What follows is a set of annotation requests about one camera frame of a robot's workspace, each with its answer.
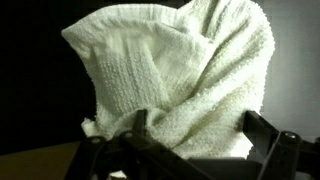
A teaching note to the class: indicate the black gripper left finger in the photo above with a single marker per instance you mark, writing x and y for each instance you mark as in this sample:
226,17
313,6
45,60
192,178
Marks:
140,156

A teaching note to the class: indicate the white cloth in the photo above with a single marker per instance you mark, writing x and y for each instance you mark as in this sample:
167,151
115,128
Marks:
160,76

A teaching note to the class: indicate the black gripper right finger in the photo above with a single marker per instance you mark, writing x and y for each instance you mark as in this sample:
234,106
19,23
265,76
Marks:
283,153

